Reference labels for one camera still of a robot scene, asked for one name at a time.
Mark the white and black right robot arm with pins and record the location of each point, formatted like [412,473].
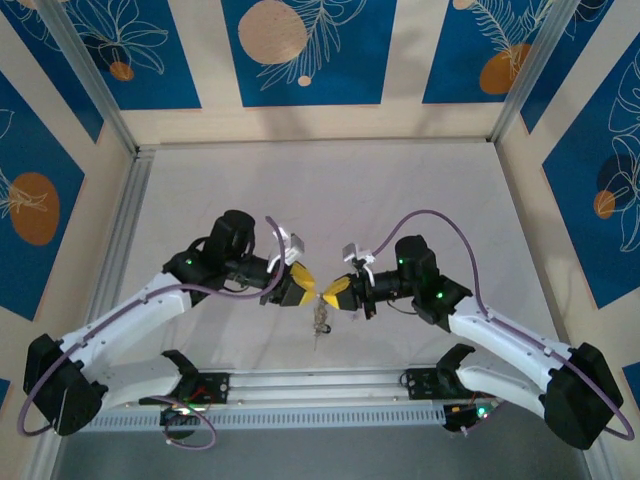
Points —
[500,330]

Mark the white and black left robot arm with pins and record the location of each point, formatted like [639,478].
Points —
[125,325]

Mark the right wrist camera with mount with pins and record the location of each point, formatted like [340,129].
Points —
[348,252]

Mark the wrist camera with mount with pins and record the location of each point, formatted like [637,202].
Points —
[280,250]
[348,252]

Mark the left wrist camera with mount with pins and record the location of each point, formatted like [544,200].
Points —
[280,250]

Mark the long aluminium frame rail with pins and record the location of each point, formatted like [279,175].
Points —
[320,385]

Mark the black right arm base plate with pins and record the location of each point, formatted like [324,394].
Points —
[420,382]

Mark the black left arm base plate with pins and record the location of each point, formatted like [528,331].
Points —
[215,387]

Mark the blue floral wall panel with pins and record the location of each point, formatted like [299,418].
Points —
[450,50]
[45,70]
[565,50]
[632,385]
[575,225]
[175,50]
[20,150]
[360,75]

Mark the aluminium frame post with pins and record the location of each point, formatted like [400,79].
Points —
[594,467]
[85,65]
[530,65]

